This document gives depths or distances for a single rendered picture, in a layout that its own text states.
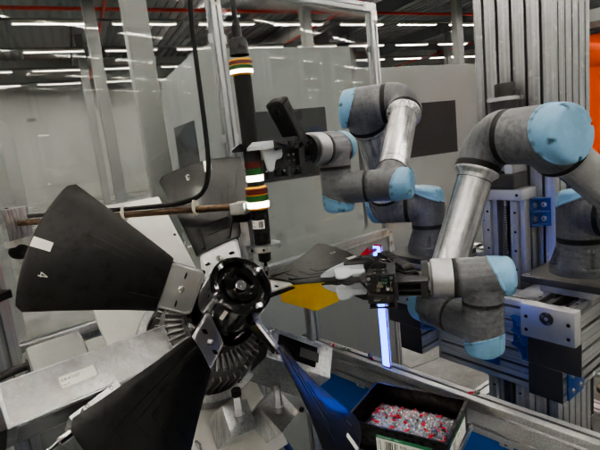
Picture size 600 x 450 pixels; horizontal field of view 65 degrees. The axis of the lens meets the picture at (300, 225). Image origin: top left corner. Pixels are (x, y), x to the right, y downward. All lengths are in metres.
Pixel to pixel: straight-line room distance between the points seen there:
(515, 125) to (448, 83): 4.49
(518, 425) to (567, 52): 1.08
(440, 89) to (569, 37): 3.77
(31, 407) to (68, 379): 0.07
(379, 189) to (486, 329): 0.38
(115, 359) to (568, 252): 1.12
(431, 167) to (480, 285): 4.41
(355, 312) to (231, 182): 1.35
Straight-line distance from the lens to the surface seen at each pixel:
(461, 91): 5.62
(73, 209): 0.90
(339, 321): 2.20
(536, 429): 1.16
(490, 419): 1.19
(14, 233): 1.24
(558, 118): 1.00
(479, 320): 0.95
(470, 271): 0.92
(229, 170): 1.08
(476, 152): 1.08
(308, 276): 0.99
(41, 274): 0.90
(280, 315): 1.95
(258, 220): 0.93
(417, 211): 1.66
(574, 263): 1.42
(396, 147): 1.18
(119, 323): 1.10
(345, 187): 1.11
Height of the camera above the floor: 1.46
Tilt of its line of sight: 10 degrees down
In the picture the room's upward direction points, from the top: 6 degrees counter-clockwise
